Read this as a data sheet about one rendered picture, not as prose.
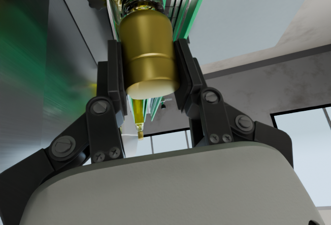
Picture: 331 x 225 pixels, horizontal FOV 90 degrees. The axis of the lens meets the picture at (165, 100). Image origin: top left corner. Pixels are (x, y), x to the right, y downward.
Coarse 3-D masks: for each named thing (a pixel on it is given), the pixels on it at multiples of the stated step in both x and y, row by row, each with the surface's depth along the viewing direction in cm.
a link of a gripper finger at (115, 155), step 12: (96, 96) 8; (96, 108) 8; (108, 108) 8; (96, 120) 7; (108, 120) 7; (96, 132) 7; (108, 132) 7; (120, 132) 9; (96, 144) 7; (108, 144) 7; (120, 144) 7; (96, 156) 6; (108, 156) 7; (120, 156) 7
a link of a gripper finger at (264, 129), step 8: (256, 128) 9; (264, 128) 9; (272, 128) 9; (240, 136) 9; (248, 136) 9; (256, 136) 9; (264, 136) 9; (272, 136) 9; (280, 136) 9; (288, 136) 9; (272, 144) 8; (280, 144) 8; (288, 144) 9; (280, 152) 8; (288, 152) 8; (288, 160) 8
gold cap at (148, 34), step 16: (128, 16) 10; (144, 16) 9; (160, 16) 10; (128, 32) 10; (144, 32) 9; (160, 32) 9; (128, 48) 9; (144, 48) 9; (160, 48) 9; (128, 64) 9; (144, 64) 9; (160, 64) 9; (176, 64) 10; (128, 80) 9; (144, 80) 9; (160, 80) 9; (176, 80) 9; (144, 96) 11
